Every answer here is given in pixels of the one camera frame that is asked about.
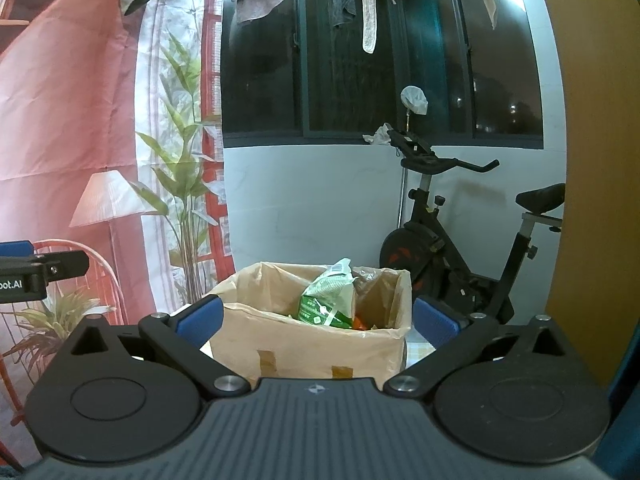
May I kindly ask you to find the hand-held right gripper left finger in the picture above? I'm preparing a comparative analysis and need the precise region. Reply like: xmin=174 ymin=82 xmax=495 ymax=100
xmin=65 ymin=295 xmax=251 ymax=401

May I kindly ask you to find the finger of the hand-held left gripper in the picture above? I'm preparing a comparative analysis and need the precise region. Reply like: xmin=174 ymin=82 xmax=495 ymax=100
xmin=0 ymin=241 xmax=91 ymax=283

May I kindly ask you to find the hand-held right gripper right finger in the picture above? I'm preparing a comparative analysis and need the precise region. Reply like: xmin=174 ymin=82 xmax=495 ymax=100
xmin=384 ymin=296 xmax=576 ymax=401

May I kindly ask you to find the plastic-lined cardboard box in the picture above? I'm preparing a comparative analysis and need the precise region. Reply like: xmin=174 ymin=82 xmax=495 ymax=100
xmin=207 ymin=260 xmax=413 ymax=386

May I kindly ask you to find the pale green chip bag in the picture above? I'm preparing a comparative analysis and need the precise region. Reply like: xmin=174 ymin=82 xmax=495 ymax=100
xmin=297 ymin=258 xmax=357 ymax=331

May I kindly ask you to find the black exercise bike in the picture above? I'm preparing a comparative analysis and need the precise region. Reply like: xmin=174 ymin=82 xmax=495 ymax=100
xmin=377 ymin=130 xmax=568 ymax=326

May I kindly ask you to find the metal pole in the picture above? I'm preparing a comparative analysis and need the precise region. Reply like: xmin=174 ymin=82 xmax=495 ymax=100
xmin=397 ymin=110 xmax=415 ymax=233

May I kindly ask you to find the white crumpled rag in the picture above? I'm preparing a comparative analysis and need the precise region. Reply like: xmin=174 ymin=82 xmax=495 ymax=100
xmin=362 ymin=122 xmax=396 ymax=145

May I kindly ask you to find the white plastic bag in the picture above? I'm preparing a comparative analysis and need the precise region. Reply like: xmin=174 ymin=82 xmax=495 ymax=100
xmin=400 ymin=85 xmax=430 ymax=116

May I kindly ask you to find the tan wooden panel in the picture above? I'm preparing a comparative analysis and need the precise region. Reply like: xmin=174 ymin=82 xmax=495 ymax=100
xmin=545 ymin=0 xmax=640 ymax=391

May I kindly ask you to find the dark sliding window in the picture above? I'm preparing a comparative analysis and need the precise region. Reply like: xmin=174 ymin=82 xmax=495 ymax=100
xmin=222 ymin=0 xmax=546 ymax=150

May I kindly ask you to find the printed wall backdrop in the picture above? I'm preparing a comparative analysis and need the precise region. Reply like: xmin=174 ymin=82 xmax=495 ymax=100
xmin=0 ymin=0 xmax=236 ymax=471

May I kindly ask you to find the beige hanging strap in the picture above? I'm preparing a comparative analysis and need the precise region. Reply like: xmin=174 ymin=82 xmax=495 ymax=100
xmin=357 ymin=0 xmax=396 ymax=55

